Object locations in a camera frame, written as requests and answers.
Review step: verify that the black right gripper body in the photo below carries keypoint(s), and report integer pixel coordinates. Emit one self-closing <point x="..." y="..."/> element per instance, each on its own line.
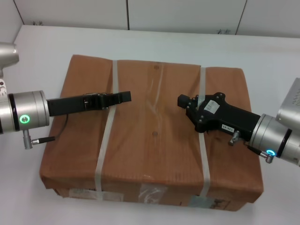
<point x="225" y="117"/>

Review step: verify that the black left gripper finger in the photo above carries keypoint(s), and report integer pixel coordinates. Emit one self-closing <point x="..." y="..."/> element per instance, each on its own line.
<point x="120" y="96"/>

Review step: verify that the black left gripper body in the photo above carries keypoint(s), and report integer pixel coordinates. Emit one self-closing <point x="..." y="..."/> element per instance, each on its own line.
<point x="70" y="105"/>

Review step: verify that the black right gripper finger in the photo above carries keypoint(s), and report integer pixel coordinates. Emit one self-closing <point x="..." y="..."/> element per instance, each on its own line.
<point x="183" y="100"/>

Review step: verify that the brown cardboard box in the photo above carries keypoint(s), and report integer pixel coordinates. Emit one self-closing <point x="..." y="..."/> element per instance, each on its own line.
<point x="154" y="150"/>

